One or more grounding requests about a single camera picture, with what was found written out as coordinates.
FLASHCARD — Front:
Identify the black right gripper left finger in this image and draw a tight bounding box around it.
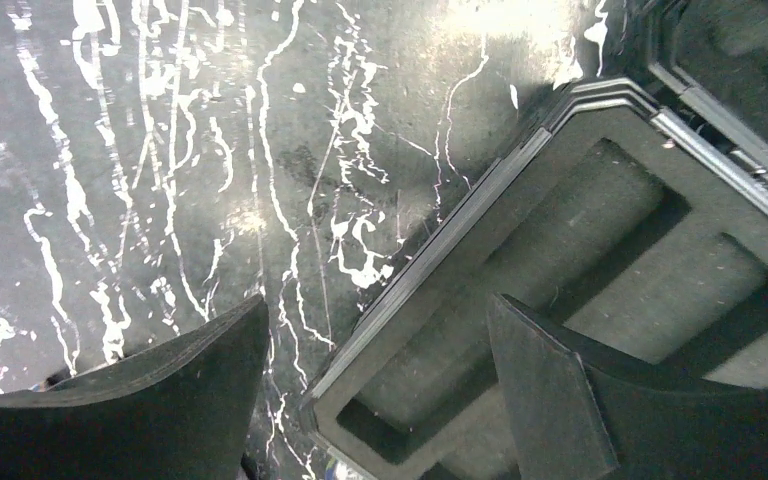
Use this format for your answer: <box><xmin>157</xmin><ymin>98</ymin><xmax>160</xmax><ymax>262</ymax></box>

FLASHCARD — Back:
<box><xmin>0</xmin><ymin>295</ymin><xmax>269</xmax><ymax>479</ymax></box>

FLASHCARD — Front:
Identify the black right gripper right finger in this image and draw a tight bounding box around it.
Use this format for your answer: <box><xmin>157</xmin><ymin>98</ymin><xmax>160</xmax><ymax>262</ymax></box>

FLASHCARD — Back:
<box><xmin>487</xmin><ymin>294</ymin><xmax>768</xmax><ymax>479</ymax></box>

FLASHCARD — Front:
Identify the black poker set case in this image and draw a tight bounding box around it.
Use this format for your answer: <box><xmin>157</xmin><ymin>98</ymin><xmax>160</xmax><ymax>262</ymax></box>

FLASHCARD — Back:
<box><xmin>301</xmin><ymin>1</ymin><xmax>768</xmax><ymax>479</ymax></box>

